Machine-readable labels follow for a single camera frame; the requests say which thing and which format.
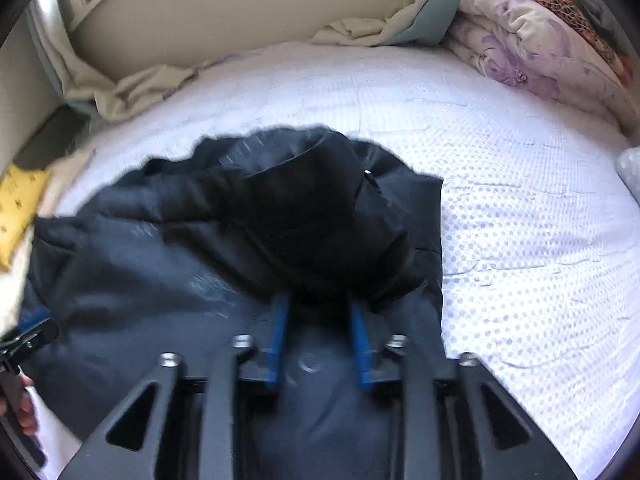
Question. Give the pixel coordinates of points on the yellow patterned pillow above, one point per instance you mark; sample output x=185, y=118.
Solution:
x=20, y=200

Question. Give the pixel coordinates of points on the white dotted bed sheet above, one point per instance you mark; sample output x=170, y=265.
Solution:
x=500, y=210

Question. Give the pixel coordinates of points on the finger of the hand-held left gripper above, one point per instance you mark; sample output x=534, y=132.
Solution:
x=35, y=340
x=35, y=319

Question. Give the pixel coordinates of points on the beige padded headboard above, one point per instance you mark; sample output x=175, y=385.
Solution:
x=225, y=5

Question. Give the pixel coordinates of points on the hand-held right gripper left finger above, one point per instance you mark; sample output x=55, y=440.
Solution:
x=277, y=342

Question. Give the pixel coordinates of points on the dark bedside furniture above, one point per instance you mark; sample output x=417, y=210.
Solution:
x=50, y=135

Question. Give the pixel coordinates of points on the teal cloth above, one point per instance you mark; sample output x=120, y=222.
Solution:
x=425, y=25

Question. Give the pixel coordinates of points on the black padded jacket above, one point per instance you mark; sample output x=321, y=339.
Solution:
x=150, y=270

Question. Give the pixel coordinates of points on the person's left hand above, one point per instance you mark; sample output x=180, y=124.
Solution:
x=28, y=410

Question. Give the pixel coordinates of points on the white dotted pillow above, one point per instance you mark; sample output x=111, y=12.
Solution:
x=630, y=170

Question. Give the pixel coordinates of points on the floral white quilt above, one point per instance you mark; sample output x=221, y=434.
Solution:
x=525, y=45

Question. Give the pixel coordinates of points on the beige crumpled cloth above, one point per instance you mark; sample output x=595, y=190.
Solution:
x=125, y=95

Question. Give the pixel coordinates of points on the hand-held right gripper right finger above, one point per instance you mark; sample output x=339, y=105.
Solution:
x=360, y=342

